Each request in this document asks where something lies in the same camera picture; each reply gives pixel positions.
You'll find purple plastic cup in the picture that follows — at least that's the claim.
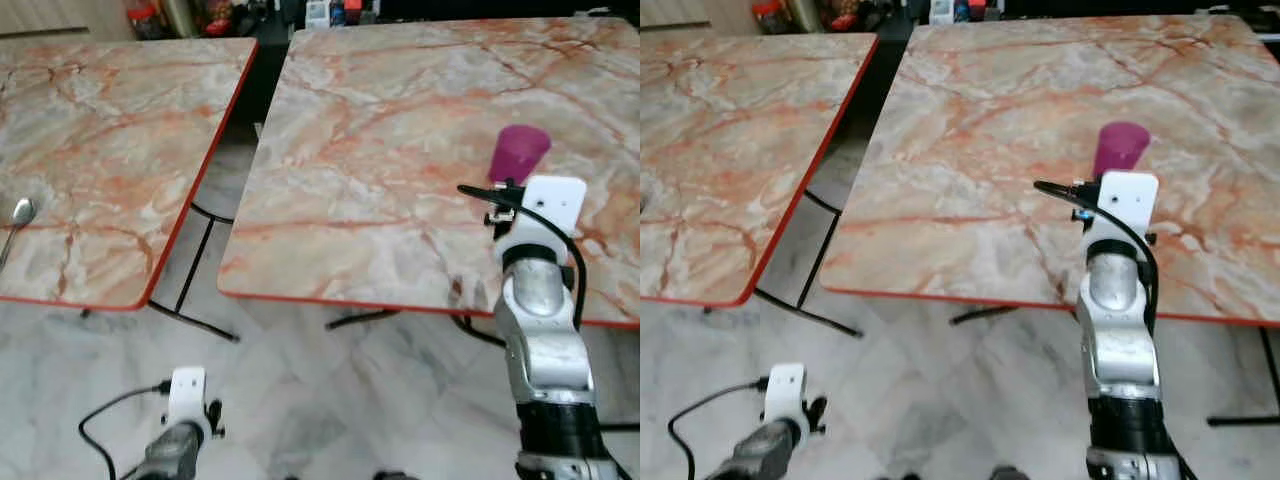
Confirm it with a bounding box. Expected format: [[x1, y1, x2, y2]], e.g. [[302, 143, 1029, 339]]
[[1092, 121, 1152, 179], [487, 124, 553, 187]]

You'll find silver metal spoon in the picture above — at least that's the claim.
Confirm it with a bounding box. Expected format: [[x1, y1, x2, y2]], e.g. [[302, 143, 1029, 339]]
[[0, 197, 37, 271]]

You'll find red plastic container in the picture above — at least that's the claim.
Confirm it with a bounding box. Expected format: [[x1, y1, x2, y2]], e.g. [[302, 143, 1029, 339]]
[[752, 0, 791, 35], [127, 3, 167, 40]]

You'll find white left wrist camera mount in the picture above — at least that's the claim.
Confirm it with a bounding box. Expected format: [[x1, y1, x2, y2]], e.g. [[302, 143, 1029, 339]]
[[165, 366, 209, 433], [763, 362, 807, 431]]

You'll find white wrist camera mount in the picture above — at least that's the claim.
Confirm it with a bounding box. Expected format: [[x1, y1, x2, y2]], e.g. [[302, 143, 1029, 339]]
[[165, 366, 209, 433], [493, 176, 588, 264], [763, 362, 807, 431], [1082, 170, 1161, 263]]

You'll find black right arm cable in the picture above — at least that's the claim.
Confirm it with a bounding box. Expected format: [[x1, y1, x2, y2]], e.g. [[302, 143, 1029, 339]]
[[1033, 179, 1161, 306], [457, 183, 588, 333]]

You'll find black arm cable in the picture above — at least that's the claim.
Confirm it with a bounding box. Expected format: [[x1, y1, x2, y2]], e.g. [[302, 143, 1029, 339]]
[[1033, 179, 1161, 306], [457, 183, 588, 333], [78, 380, 173, 480], [667, 377, 771, 480]]

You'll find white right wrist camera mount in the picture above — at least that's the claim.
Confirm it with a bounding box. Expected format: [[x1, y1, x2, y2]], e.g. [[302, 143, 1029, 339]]
[[1082, 170, 1161, 263], [493, 176, 588, 264]]

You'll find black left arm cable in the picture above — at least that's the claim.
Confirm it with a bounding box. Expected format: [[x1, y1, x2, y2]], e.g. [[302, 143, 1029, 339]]
[[78, 380, 173, 480], [667, 377, 771, 480]]

